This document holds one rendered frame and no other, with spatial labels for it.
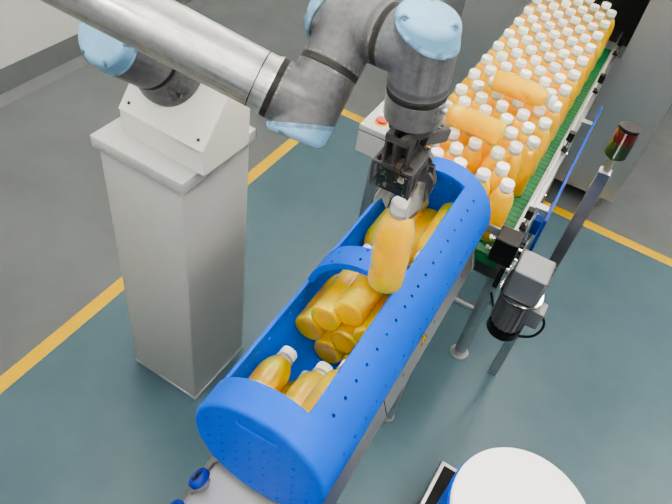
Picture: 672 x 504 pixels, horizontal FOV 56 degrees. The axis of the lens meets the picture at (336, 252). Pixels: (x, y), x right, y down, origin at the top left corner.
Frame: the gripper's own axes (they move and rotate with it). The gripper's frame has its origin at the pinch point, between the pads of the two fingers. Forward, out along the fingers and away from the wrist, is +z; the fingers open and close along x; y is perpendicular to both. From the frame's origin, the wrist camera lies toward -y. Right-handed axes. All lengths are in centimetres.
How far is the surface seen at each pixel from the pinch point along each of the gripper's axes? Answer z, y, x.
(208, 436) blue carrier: 36, 41, -14
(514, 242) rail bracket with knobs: 51, -55, 14
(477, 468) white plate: 43, 15, 32
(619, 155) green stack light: 36, -90, 29
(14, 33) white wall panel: 112, -104, -278
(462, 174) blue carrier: 27, -44, -2
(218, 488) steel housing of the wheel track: 50, 44, -11
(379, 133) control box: 40, -62, -35
